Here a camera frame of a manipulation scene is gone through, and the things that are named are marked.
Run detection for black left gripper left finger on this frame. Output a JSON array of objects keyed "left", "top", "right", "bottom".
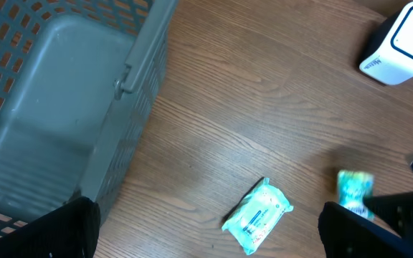
[{"left": 0, "top": 196, "right": 101, "bottom": 258}]

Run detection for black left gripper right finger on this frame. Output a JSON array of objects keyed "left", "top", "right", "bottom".
[{"left": 318, "top": 201, "right": 413, "bottom": 258}]

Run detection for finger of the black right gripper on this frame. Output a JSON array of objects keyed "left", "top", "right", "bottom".
[{"left": 363, "top": 192, "right": 413, "bottom": 244}]

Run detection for small teal tissue pack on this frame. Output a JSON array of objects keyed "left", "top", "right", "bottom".
[{"left": 337, "top": 170, "right": 374, "bottom": 221}]

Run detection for large teal wipes pack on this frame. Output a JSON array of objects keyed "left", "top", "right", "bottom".
[{"left": 222, "top": 178, "right": 293, "bottom": 255}]

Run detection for white barcode scanner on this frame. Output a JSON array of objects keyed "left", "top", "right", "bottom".
[{"left": 359, "top": 1, "right": 413, "bottom": 85}]

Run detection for grey plastic mesh basket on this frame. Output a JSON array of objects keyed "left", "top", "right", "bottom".
[{"left": 0, "top": 0, "right": 177, "bottom": 238}]

